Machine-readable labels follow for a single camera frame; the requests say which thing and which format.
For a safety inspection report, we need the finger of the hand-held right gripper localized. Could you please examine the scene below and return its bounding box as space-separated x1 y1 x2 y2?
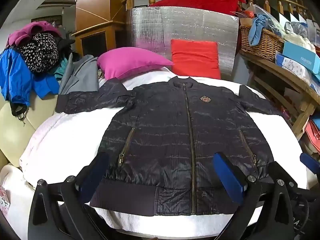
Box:
299 152 320 174
269 161 310 200

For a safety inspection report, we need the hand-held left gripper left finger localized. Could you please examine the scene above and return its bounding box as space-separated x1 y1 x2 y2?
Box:
27 152 110 240

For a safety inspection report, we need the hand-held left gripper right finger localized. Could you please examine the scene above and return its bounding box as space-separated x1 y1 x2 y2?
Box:
212 152 297 240

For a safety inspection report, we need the black quilted zip jacket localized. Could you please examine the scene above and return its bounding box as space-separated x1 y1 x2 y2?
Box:
55 77 284 217

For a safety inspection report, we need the pink bag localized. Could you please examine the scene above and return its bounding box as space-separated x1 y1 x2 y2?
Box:
304 120 320 153

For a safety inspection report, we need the white blanket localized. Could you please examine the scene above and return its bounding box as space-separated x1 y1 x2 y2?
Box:
0 67 308 240

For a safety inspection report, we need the cream sofa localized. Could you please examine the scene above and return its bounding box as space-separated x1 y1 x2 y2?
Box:
0 92 60 168

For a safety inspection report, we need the white printed box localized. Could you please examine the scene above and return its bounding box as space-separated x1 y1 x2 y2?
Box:
275 54 313 83

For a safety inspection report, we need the grey garment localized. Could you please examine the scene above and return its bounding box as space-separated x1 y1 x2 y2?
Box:
59 53 100 95

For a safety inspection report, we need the blue cardboard box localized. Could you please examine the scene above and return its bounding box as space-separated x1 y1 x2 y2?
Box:
282 41 320 74

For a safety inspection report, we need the teal garment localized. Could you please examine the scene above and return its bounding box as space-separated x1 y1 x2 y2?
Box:
54 57 69 80

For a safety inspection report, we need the pink pillow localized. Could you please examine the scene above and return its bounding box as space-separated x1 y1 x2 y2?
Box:
97 47 174 80

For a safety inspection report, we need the cream cloth bundle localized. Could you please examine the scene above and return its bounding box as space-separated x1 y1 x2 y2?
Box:
285 34 315 50

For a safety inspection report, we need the wicker basket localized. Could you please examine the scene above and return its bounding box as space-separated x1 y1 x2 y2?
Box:
239 25 285 62

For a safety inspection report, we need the red pillow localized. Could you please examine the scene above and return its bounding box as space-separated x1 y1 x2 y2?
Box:
171 39 222 80

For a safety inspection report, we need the clear plastic bag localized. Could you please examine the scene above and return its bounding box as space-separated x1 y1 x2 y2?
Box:
285 21 308 38

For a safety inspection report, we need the black white dotted garment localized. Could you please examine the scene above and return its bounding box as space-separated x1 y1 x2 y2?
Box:
20 32 59 73

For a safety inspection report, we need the blue cloth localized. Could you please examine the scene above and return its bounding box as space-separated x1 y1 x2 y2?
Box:
249 14 275 46

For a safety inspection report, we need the silver foil insulation board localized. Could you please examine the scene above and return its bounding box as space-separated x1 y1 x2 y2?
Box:
126 6 240 82

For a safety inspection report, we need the magenta garment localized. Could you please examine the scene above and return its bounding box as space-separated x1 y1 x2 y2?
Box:
6 21 62 47

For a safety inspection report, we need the wooden cabinet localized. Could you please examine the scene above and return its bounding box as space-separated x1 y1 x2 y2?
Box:
71 0 127 58

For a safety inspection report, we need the red cloth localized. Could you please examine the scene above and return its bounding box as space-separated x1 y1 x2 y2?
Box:
149 0 247 17

